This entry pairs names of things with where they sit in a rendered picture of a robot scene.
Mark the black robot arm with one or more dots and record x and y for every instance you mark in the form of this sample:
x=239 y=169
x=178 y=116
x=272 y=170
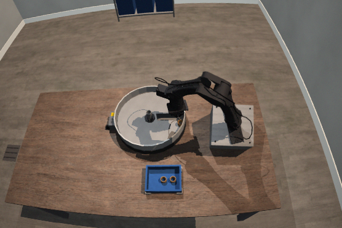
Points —
x=175 y=94

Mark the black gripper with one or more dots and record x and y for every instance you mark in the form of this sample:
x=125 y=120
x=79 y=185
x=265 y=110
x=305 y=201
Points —
x=177 y=109

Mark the blue open box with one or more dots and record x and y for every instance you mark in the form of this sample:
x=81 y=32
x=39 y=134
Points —
x=153 y=178

